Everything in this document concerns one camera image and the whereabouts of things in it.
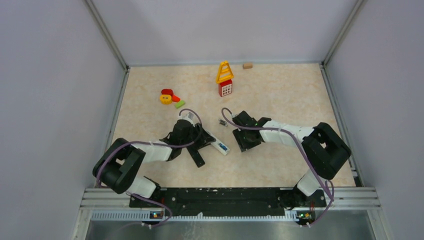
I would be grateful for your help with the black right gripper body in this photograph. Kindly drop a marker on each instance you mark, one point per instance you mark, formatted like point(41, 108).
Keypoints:
point(244, 141)

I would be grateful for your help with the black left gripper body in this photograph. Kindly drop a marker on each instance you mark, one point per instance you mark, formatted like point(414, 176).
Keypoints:
point(193, 135)

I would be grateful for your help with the white air conditioner remote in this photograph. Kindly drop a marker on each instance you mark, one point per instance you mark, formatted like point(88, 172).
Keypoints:
point(216, 145)

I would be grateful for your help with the black TV remote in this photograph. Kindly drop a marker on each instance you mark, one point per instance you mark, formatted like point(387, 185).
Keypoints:
point(196, 156)

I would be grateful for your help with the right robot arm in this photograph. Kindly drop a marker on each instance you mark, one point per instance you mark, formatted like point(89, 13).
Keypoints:
point(322, 148)

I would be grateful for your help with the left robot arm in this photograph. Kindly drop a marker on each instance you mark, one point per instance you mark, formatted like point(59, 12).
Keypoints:
point(119, 166)

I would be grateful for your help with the green toy block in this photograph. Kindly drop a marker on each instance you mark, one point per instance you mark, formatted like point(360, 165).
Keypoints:
point(179, 104)

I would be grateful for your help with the orange triangular toy block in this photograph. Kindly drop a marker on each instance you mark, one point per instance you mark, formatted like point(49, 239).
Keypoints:
point(175, 99)

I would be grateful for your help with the yellow traffic light block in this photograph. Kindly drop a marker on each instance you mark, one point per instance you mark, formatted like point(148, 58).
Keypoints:
point(166, 99)

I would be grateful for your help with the red rounded toy block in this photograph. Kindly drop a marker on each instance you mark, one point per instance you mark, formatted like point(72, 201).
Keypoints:
point(167, 91)

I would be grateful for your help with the red window toy block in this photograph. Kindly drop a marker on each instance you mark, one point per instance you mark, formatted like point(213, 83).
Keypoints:
point(225, 88)

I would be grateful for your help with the small wooden cube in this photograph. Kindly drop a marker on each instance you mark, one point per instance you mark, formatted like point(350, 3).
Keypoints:
point(247, 65)

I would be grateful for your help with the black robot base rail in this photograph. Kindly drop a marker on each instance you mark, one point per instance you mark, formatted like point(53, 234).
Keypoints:
point(238, 202)

